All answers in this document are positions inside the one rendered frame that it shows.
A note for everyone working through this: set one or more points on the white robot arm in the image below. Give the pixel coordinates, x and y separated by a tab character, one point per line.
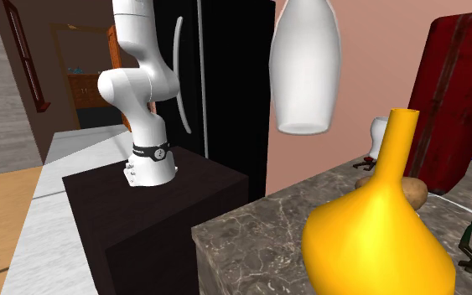
145	88

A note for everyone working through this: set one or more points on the black refrigerator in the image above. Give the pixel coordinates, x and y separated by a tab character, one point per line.
235	90

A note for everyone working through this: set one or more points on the white pendant lamp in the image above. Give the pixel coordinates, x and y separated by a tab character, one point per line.
305	69

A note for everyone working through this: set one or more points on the dark robot stand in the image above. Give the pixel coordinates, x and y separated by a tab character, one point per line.
145	228

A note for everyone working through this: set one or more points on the small white vase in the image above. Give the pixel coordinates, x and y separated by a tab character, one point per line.
378	137

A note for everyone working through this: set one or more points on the wooden cabinet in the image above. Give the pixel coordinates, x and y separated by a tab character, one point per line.
86	92

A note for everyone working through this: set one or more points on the yellow long-necked vase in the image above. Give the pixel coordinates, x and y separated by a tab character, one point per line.
370	241

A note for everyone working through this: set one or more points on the brown potato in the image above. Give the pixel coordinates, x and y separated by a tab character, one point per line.
414	193

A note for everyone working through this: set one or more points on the large dark red board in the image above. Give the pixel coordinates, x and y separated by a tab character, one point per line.
456	98

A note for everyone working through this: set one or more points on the red-framed window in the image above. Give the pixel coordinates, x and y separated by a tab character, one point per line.
25	57

